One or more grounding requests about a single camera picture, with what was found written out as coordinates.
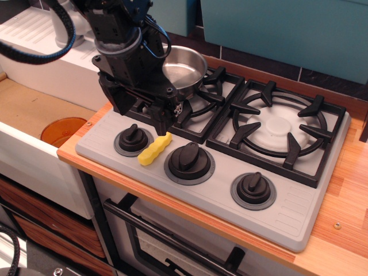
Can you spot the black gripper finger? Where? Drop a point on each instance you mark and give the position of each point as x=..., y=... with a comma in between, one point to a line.
x=117, y=95
x=161, y=116

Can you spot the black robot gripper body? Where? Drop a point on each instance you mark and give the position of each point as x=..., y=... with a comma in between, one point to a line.
x=136, y=63

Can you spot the yellow crinkle fry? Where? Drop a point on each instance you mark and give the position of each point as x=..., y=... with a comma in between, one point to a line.
x=148, y=155

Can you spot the small steel saucepan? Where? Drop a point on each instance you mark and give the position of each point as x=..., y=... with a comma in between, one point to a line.
x=185, y=68

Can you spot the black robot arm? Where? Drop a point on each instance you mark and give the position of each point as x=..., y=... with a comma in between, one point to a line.
x=111, y=20

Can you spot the black left stove knob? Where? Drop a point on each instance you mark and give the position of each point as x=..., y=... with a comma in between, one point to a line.
x=132, y=141

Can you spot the black stove knob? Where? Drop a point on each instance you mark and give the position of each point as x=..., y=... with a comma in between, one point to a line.
x=253, y=191
x=189, y=165
x=132, y=141

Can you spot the black middle stove knob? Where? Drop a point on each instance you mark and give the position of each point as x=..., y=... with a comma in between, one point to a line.
x=189, y=165

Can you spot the black right stove knob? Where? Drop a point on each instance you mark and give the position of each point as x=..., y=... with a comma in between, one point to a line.
x=253, y=191

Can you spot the grey toy stove top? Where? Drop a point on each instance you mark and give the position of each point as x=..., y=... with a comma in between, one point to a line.
x=287, y=222

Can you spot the black left burner grate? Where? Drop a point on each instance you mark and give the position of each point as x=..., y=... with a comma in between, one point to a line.
x=200, y=113

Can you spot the black burner grate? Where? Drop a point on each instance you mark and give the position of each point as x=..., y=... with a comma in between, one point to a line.
x=200, y=113
x=289, y=134

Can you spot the grey toy faucet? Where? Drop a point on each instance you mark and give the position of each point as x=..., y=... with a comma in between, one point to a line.
x=81, y=25

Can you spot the orange translucent plastic bowl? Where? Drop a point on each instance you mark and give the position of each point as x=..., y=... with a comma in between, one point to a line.
x=59, y=131

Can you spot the white toy sink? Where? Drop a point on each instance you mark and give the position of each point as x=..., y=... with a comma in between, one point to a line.
x=33, y=97

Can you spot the black right burner grate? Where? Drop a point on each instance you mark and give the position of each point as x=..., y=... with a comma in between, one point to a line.
x=289, y=134

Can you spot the wooden drawer fronts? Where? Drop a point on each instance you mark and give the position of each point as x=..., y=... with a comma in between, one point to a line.
x=55, y=228

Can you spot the oven door with black handle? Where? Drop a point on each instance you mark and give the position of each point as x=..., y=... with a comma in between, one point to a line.
x=174, y=247

